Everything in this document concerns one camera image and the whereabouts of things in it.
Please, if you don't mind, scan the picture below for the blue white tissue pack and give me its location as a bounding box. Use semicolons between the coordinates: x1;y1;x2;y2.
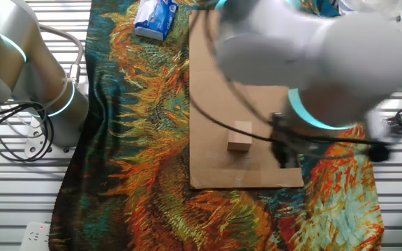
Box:
133;0;179;42

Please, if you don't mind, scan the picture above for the colourful painted sunflower cloth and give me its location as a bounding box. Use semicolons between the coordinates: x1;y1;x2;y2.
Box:
48;0;385;251

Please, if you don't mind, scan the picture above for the brown cardboard sheet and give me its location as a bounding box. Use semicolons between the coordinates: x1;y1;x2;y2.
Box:
188;9;306;190

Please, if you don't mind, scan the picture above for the thick grey robot cable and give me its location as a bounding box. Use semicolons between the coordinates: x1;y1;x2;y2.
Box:
37;23;85;88

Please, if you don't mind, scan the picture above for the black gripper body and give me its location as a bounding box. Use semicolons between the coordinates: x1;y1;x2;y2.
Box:
270;112;302;155

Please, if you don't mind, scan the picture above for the small wooden block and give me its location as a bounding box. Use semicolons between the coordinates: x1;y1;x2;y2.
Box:
226;120;253;152

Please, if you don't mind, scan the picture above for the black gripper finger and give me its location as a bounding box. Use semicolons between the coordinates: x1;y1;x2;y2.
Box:
277;151;290;169
288;151;301;169

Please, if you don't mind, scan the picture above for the white power strip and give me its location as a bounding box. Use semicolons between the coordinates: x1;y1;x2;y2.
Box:
19;221;52;251

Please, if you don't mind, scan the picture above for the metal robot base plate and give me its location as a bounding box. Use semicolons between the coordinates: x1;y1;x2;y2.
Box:
24;116;77;160

